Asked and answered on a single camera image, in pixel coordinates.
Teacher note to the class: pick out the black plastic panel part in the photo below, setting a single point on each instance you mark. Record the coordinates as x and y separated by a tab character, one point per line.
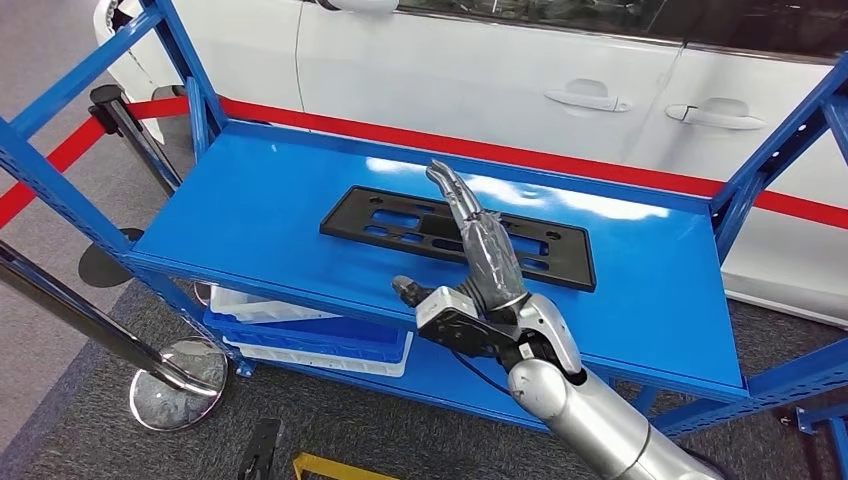
341	222

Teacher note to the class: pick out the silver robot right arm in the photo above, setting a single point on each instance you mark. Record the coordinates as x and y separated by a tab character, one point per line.
583	417

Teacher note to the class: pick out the blue metal shelf rack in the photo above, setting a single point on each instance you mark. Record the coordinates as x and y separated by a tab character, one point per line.
265	199
836	437

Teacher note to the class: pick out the red barrier belt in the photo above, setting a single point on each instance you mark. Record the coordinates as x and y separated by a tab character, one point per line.
60	156
464	149

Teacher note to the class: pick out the white plastic bin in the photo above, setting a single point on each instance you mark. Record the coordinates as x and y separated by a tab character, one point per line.
331	363

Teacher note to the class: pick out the blue plastic bin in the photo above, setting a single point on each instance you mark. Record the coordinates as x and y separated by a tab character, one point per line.
298	338

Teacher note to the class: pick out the white car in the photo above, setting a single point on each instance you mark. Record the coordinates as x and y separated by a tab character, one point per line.
464	79

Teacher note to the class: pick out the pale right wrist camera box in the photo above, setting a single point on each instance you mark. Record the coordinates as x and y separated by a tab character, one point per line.
444	303

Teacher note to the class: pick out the chrome stanchion post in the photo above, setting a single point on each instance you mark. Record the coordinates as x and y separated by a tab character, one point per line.
179	397

